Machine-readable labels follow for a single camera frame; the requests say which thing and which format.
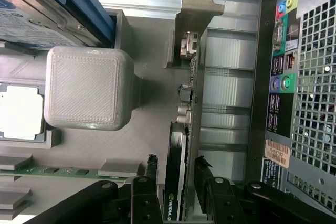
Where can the black open PC case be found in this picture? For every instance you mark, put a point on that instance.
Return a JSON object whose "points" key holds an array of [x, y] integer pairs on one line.
{"points": [[315, 77]]}

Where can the hard disk in blue caddy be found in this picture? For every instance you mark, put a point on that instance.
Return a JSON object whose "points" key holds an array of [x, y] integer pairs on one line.
{"points": [[26, 24]]}

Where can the green RAM stick bare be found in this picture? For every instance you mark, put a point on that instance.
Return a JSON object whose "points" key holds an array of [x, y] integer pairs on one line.
{"points": [[65, 170]]}

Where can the silver CPU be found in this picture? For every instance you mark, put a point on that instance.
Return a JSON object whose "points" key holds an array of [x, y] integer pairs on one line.
{"points": [[21, 113]]}

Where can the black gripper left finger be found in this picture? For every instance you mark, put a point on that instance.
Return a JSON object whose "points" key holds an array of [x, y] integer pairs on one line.
{"points": [[145, 200]]}

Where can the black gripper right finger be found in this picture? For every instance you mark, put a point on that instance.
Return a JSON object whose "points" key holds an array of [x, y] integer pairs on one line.
{"points": [[223, 203]]}

